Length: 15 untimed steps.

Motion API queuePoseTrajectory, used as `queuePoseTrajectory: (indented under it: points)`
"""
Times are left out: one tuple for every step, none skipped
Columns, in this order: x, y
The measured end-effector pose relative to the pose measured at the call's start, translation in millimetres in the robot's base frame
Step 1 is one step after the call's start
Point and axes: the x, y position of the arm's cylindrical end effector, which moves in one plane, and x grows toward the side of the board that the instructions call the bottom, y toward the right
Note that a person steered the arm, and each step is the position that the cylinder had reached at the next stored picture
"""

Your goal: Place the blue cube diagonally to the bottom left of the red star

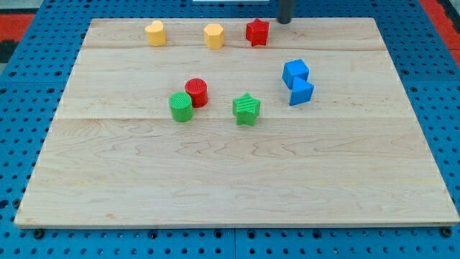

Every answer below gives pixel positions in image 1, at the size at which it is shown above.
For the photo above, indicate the green star block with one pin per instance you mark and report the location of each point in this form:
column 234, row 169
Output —
column 246, row 109

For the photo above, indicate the blue cube block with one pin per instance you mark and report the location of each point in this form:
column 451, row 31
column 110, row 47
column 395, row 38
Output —
column 292, row 69

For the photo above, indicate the red star block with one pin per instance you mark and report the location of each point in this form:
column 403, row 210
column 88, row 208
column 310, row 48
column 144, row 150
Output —
column 257, row 32

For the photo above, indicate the red cylinder block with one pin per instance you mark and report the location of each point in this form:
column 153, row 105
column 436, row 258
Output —
column 198, row 91

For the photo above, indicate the green cylinder block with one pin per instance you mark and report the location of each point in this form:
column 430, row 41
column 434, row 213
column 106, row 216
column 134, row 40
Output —
column 181, row 106

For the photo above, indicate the wooden board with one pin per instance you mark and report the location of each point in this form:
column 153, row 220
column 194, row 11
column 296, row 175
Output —
column 353, row 156

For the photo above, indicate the blue triangle block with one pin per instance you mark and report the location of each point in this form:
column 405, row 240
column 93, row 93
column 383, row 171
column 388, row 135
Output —
column 302, row 91

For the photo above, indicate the yellow hexagon block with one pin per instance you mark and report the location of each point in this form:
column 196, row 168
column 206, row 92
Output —
column 214, row 36

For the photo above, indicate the yellow heart block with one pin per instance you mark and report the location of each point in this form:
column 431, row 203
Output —
column 155, row 33

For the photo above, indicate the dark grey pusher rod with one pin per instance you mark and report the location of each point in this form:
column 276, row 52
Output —
column 285, row 11

